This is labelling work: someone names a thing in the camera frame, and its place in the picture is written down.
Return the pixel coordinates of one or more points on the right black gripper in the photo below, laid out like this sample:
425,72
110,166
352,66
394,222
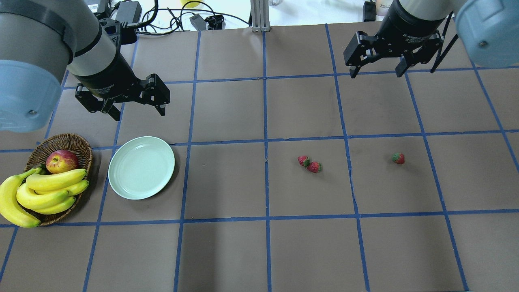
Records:
406,27

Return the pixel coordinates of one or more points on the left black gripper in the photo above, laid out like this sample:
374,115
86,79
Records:
106,79

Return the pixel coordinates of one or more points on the red strawberry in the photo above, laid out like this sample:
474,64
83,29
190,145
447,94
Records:
304,161
314,167
398,158

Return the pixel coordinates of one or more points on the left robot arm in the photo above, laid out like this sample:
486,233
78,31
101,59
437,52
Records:
41,40

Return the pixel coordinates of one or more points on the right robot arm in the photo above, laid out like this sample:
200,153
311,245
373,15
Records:
488,29

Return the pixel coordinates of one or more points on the light green plate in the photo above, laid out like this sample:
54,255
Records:
141,168

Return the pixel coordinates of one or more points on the black power adapter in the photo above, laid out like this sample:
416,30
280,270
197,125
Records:
128,11

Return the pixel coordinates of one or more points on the red apple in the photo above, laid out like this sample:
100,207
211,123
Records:
61,161

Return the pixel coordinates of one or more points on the woven wicker basket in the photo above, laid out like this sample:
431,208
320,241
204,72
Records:
83,151

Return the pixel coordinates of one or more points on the yellow banana bunch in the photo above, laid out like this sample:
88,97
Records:
46,194

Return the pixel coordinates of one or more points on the aluminium frame post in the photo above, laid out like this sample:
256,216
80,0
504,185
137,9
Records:
260,21

